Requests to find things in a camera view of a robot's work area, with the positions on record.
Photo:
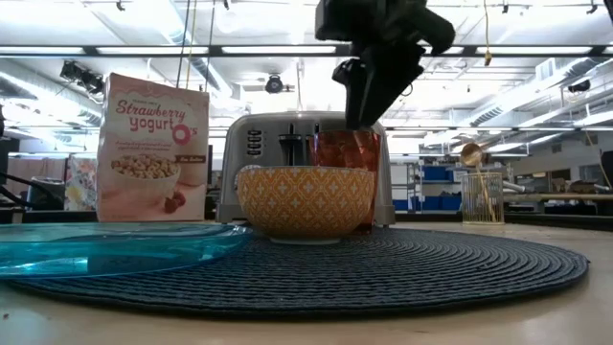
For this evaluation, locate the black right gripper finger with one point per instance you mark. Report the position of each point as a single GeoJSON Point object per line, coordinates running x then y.
{"type": "Point", "coordinates": [390, 76]}
{"type": "Point", "coordinates": [355, 96]}

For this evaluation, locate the orange faceted glass tumbler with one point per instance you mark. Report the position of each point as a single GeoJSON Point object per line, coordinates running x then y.
{"type": "Point", "coordinates": [345, 151]}

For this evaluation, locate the gold spoon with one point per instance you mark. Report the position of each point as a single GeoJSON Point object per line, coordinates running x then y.
{"type": "Point", "coordinates": [471, 154]}

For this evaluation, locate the orange patterned ceramic bowl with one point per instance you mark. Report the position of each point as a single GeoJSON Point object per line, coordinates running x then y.
{"type": "Point", "coordinates": [306, 201]}

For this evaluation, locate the pink strawberry yogurt cereal box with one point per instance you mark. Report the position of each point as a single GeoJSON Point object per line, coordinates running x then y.
{"type": "Point", "coordinates": [153, 191]}

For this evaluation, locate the teal transparent plastic plate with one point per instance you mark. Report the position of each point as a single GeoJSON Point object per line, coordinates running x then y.
{"type": "Point", "coordinates": [120, 249]}

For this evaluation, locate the black round ceiling spotlight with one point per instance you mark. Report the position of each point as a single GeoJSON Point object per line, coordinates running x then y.
{"type": "Point", "coordinates": [274, 85]}

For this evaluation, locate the stainless steel four-slot toaster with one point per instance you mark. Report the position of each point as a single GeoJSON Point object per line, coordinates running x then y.
{"type": "Point", "coordinates": [268, 124]}

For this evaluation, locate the blue storage bin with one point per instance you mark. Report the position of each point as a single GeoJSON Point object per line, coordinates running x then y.
{"type": "Point", "coordinates": [431, 203]}
{"type": "Point", "coordinates": [438, 173]}

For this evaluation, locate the round dark blue woven placemat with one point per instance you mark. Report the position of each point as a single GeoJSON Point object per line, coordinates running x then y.
{"type": "Point", "coordinates": [383, 273]}

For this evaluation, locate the wooden workbench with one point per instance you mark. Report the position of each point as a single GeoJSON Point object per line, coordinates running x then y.
{"type": "Point", "coordinates": [565, 196]}

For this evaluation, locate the black twin ceiling spotlight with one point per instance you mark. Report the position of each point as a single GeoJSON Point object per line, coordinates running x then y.
{"type": "Point", "coordinates": [81, 76]}

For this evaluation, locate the floral patterned cloth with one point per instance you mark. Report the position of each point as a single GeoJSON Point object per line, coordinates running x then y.
{"type": "Point", "coordinates": [81, 187]}

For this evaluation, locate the dark grey bin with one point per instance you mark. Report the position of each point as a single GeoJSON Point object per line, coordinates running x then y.
{"type": "Point", "coordinates": [48, 196]}

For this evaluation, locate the black ceiling light rail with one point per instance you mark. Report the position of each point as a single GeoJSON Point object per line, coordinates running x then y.
{"type": "Point", "coordinates": [215, 50]}

